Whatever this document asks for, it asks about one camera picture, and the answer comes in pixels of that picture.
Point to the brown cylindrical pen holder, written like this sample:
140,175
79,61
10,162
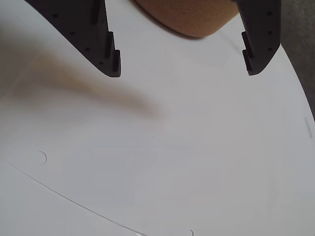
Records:
192,17

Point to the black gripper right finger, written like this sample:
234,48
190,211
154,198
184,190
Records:
263,29

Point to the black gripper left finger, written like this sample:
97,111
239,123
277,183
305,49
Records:
81,24

